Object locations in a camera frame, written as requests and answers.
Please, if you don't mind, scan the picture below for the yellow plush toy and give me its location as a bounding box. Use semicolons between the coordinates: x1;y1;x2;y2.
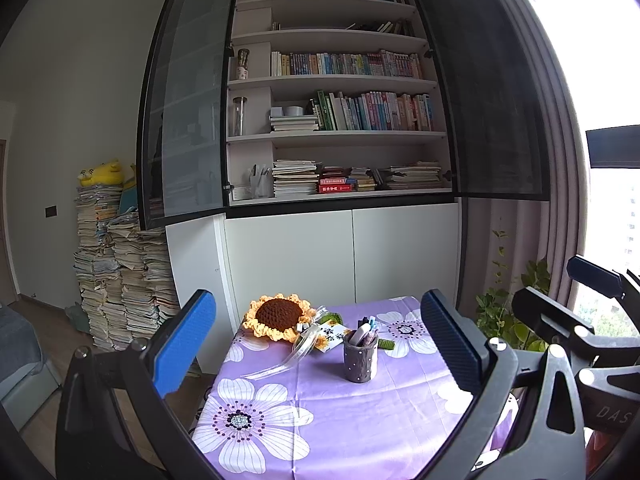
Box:
77;158;126;188

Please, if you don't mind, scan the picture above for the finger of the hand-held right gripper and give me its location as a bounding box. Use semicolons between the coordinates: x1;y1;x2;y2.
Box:
511;286;598;346
567;255;640;306

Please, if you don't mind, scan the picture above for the wide messy book stack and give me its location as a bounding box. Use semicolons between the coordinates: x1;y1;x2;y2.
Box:
375;161;443;191

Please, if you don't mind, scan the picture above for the sunflower print card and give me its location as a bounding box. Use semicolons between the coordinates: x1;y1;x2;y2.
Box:
312;324;353;353

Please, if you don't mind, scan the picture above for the dark glass cabinet door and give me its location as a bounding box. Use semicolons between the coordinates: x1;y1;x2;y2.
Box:
405;0;551;202
136;0;243;231

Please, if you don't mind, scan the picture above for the green potted plant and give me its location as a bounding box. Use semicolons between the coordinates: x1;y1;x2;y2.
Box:
475;230;553;353

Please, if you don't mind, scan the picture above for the leaning row of books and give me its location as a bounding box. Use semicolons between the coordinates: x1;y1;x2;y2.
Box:
345;20;416;37

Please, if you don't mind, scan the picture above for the white ribbon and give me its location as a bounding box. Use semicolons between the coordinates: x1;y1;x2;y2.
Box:
245;305;331;381

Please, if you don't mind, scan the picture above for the white stationery holder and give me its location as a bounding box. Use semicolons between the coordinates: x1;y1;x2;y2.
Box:
248;162;273;200

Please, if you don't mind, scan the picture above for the white bookshelf cabinet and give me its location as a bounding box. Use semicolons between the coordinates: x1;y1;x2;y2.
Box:
165;0;468;376

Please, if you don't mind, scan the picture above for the green and pink book row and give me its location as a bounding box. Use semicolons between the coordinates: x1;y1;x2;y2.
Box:
311;91;435;132

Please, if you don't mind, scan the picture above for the crochet sunflower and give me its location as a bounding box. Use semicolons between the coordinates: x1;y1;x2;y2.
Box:
243;294;396;351

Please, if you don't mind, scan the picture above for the tall pile of books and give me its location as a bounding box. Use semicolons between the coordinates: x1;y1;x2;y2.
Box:
74;182;181;351

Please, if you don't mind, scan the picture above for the tall stack of white books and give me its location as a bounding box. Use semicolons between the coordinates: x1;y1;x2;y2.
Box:
272;160;321;198

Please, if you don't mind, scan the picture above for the long row of colourful books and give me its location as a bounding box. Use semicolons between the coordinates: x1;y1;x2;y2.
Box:
271;50;423;79

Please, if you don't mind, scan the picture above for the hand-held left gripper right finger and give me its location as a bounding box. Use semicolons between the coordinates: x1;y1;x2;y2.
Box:
420;289;587;480

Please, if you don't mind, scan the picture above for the small stack of books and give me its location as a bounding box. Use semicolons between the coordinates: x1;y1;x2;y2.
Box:
350;166;378;192

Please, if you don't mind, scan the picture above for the tall glass jar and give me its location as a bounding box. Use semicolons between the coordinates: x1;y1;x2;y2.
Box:
231;96;248;137

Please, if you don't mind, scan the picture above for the low stack of white books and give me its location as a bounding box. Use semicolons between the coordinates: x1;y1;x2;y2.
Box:
270;115;320;132

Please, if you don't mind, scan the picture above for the purple floral tablecloth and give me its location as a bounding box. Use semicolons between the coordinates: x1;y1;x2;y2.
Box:
191;296;521;480

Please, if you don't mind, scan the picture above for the stack of red books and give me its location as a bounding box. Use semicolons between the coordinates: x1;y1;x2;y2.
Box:
319;166;356;194

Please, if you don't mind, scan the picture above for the grey dotted pen holder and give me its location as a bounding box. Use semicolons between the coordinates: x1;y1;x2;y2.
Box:
342;332;379;385

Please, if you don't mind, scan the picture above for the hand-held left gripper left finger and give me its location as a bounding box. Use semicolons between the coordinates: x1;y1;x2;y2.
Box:
55;289;221;480

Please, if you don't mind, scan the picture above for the grey bed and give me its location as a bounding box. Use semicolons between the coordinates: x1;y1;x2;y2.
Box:
0;305;61;431

